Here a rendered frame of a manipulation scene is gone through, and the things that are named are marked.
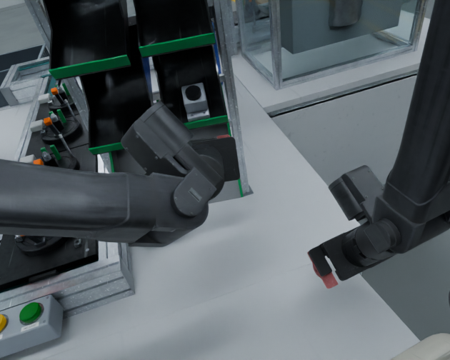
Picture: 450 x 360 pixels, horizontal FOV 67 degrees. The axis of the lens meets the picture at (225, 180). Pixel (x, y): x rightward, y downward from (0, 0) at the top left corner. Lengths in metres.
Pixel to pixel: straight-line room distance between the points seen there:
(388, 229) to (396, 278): 1.48
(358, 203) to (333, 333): 0.34
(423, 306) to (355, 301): 1.08
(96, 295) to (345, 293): 0.55
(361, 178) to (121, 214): 0.33
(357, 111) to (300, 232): 0.89
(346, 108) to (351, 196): 1.13
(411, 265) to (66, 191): 1.81
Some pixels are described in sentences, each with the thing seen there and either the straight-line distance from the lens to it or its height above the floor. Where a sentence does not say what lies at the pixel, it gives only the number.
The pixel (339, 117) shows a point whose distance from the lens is 1.62.
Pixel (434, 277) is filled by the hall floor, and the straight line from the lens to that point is 1.97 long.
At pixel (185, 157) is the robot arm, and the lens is 0.39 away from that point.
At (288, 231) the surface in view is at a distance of 0.90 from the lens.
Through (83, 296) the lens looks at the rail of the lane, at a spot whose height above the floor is 0.91.
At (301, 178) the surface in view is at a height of 0.86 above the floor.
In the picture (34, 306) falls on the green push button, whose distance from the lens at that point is 0.83.
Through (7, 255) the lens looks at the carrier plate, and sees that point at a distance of 0.98.
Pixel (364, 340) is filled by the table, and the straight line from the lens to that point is 0.77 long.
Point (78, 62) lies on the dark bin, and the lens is 0.67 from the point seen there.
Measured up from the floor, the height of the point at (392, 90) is 0.76.
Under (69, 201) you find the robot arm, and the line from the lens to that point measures 0.31.
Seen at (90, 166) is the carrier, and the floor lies 0.97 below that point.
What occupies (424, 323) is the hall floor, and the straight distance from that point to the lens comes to 1.82.
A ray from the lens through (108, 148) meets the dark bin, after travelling 0.71.
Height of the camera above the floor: 1.55
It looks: 41 degrees down
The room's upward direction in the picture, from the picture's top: 11 degrees counter-clockwise
